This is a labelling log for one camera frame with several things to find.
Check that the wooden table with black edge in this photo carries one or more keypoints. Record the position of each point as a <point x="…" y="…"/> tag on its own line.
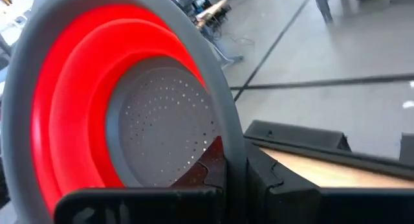
<point x="291" y="135"/>

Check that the grey metal table leg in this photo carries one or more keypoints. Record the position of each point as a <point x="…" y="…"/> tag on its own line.
<point x="323" y="7"/>

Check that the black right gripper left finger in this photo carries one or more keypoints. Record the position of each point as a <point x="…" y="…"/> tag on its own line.
<point x="207" y="175"/>

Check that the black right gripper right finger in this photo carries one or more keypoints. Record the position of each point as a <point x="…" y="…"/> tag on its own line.
<point x="284" y="204"/>

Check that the red collapsible colander grey rim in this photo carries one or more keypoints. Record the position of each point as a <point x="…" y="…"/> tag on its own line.
<point x="81" y="88"/>

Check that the wooden workbench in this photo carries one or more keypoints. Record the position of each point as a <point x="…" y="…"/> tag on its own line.
<point x="211" y="12"/>

